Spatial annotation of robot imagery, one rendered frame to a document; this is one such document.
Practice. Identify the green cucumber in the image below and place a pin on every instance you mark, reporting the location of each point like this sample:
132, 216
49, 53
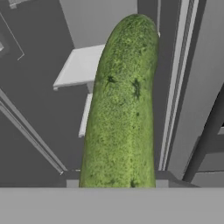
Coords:
122, 116

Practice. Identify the grey fridge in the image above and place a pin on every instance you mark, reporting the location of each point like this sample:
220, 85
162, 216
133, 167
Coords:
40, 96

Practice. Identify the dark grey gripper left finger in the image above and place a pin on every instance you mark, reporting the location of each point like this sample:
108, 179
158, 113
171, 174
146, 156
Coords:
71, 178

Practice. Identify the narrow white fridge shelf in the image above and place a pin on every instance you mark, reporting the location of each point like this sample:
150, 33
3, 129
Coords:
86, 116

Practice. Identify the wide white fridge shelf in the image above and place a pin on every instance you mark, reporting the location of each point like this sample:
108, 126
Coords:
77, 68

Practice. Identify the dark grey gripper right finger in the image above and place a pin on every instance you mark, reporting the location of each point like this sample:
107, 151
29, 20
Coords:
166, 179

